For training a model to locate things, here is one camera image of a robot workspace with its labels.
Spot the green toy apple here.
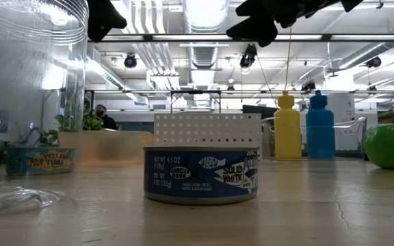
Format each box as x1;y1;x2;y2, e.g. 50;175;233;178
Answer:
363;123;394;170

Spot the green artificial plant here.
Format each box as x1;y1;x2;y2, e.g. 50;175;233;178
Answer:
34;104;106;144

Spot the clear bottle with black cap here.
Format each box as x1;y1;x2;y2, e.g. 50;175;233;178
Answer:
0;0;90;213

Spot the blue plastic squeeze bottle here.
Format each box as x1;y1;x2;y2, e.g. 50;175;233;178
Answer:
305;90;337;160

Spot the yellow plastic squeeze bottle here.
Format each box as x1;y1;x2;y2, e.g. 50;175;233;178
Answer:
273;90;302;161

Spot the teal yellow tuna can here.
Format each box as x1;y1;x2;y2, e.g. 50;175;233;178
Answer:
5;146;77;176

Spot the clear plastic tray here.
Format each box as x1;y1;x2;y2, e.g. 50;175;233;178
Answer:
261;117;368;161

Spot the white round pillar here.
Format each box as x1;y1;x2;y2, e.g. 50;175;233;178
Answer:
324;92;357;124

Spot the black ceiling lamp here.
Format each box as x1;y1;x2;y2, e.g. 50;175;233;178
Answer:
366;55;383;69
239;43;258;69
123;53;138;69

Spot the white perforated metal basket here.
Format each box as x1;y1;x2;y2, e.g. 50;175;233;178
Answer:
153;113;263;161

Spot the black ceiling light rail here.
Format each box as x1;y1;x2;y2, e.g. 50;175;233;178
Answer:
86;33;394;43

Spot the blue solid white tuna can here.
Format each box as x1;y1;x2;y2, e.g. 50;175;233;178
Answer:
143;146;260;206

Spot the person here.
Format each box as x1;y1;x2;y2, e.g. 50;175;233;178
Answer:
94;104;119;131

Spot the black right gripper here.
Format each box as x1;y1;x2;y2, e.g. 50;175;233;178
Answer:
226;0;364;49

